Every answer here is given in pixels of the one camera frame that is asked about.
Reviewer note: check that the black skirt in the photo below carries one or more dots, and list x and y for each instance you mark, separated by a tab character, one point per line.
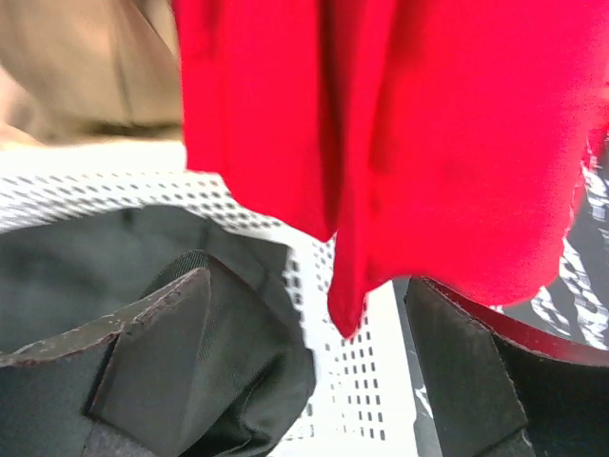
254	373

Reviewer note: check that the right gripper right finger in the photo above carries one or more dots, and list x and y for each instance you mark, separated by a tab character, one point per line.
499	387

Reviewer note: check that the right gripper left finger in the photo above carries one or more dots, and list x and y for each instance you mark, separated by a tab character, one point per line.
116	386

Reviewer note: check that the khaki skirt white lining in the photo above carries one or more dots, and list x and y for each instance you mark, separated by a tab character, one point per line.
76	72

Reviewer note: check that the white plastic mesh basket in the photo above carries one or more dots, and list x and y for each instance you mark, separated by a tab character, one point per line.
370	399

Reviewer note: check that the plain red skirt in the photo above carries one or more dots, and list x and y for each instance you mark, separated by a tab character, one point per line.
441	139

